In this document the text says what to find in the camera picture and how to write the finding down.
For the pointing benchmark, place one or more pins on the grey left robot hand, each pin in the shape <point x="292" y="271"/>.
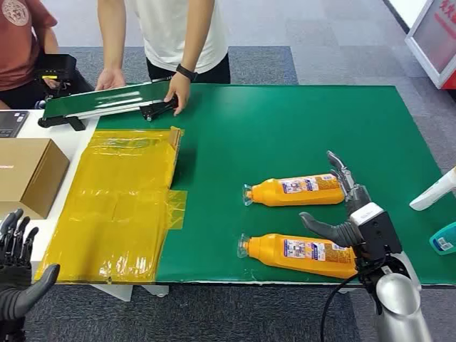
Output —
<point x="14" y="292"/>

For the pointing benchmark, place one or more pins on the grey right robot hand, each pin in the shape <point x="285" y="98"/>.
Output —
<point x="342" y="233"/>

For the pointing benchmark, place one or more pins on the orange bottle with label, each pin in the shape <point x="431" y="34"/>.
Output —
<point x="270" y="250"/>
<point x="270" y="193"/>

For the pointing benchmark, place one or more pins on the white plastic bottle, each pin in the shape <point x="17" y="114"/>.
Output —
<point x="432" y="191"/>

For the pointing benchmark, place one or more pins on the teal plastic bottle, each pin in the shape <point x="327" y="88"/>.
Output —
<point x="445" y="240"/>

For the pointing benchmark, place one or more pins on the brown cardboard box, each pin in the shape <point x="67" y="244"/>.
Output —
<point x="21" y="174"/>

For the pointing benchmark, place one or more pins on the green table mat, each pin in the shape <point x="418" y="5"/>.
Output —
<point x="285" y="137"/>

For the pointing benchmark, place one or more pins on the yellow plastic sheet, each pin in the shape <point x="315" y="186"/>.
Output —
<point x="117" y="212"/>

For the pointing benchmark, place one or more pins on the dark laptop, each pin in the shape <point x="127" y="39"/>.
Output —
<point x="10" y="122"/>

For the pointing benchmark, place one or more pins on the green conveyor belt unit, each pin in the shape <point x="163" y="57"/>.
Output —
<point x="100" y="101"/>

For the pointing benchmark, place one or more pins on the white framed red sign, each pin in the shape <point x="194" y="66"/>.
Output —
<point x="436" y="37"/>

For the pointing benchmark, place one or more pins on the black handheld device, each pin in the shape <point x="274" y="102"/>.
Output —
<point x="57" y="66"/>

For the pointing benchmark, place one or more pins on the person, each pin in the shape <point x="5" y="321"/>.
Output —
<point x="171" y="33"/>
<point x="17" y="52"/>

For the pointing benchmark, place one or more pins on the black wristwatch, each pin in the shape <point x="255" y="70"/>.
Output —
<point x="186" y="72"/>

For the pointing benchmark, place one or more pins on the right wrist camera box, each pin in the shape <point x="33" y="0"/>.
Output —
<point x="379" y="231"/>

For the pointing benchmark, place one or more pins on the white table base bracket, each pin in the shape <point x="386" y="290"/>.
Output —
<point x="117" y="291"/>

